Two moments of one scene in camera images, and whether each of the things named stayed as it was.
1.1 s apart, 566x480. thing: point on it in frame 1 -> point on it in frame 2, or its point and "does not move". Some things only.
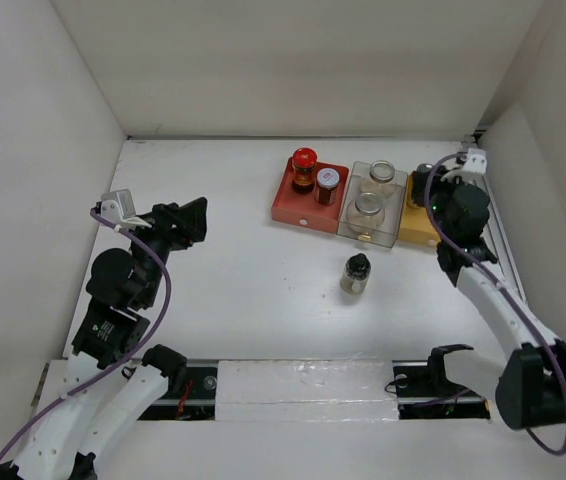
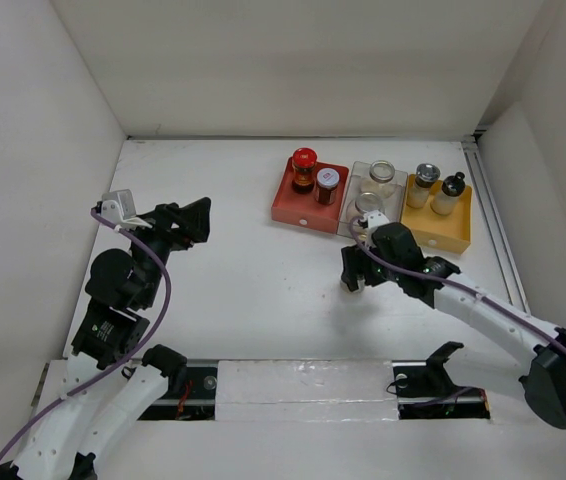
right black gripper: x=420 y=180 -> x=353 y=258
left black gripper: x=184 y=224 does not move
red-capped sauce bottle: x=304 y=170 does not move
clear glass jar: x=380 y=180 does not move
